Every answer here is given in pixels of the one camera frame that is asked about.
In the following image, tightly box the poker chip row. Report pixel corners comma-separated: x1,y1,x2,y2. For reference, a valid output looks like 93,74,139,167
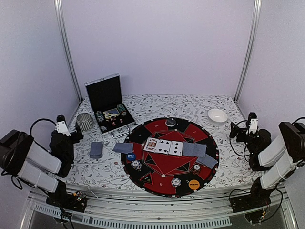
95,111,105,123
117,104,127,116

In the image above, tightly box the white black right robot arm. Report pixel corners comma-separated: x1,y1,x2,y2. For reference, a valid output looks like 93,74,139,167
229,120,305,208

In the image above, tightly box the left aluminium frame post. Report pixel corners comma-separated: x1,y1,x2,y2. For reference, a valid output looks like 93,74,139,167
54,0,83,103

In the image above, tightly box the red poker chip stack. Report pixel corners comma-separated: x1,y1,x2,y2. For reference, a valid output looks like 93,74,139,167
191,164,201,174

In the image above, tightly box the white ceramic bowl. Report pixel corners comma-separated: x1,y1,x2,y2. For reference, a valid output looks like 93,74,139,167
207,109,228,126

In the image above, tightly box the right aluminium frame post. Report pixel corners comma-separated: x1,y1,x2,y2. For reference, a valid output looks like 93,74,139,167
234,0,262,103

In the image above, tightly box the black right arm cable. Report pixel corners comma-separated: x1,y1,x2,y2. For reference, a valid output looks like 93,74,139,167
230,120,253,163

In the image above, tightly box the boxed playing card deck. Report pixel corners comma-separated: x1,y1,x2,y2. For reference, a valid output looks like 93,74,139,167
103,108,120,119

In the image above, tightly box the blue small blind button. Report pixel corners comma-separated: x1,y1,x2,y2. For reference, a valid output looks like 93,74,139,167
126,153,136,162

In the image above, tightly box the aluminium frame post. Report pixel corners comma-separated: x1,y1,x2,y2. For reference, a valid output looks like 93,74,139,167
54,0,83,103
234,0,262,103

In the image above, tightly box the clear dealer button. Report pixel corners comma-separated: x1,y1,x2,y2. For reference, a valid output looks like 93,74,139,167
165,118,176,127

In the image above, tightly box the round red black poker mat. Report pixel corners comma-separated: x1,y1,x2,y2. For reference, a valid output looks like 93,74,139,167
121,117,219,197

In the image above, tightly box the single blue playing card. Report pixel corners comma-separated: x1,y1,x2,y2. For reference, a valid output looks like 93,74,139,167
196,154,218,169

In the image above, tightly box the face-down board card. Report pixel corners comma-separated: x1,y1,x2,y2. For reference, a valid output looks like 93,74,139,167
193,143,206,157
182,142,194,156

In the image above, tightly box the right poker chip row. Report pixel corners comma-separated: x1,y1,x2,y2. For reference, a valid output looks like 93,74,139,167
117,104,127,116

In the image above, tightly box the face-up clubs card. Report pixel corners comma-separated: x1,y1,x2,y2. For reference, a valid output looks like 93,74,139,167
155,139,171,155

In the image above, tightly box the black triangular card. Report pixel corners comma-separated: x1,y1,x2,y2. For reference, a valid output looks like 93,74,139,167
140,173,153,185

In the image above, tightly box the orange big blind button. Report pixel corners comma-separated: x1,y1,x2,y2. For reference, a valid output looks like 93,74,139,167
188,179,200,190

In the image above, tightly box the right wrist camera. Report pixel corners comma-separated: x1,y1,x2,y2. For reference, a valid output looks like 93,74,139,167
246,112,258,135

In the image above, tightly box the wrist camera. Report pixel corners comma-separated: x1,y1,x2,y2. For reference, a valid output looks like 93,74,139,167
246,112,258,135
56,115,71,137

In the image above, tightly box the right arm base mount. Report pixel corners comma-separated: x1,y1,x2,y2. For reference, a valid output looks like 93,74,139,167
229,189,271,224

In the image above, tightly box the aluminium front rail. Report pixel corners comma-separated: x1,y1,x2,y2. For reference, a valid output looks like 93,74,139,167
21,185,298,229

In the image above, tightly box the red dice set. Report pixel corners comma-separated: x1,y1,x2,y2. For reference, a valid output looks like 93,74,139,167
108,118,123,127

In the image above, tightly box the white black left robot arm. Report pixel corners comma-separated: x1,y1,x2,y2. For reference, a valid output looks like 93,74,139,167
0,129,83,207

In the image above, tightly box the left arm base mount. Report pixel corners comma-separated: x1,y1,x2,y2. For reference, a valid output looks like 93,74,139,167
46,180,87,213

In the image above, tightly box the face-up spades card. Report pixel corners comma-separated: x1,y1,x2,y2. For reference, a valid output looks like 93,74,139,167
169,141,183,156

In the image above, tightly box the striped grey cup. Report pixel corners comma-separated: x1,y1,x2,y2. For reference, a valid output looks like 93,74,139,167
76,113,94,132

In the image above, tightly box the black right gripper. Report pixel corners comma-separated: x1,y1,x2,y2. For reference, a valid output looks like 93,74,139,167
231,122,258,155

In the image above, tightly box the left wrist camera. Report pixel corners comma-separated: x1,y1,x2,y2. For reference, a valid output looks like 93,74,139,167
56,115,71,137

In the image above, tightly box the aluminium poker chip case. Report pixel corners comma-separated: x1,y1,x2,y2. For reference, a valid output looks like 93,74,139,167
85,73,135,138

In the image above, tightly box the face-up king card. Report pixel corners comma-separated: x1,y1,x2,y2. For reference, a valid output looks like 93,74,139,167
144,137,158,153

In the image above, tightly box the left poker chip row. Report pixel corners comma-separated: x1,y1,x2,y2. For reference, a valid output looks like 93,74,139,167
95,111,105,123

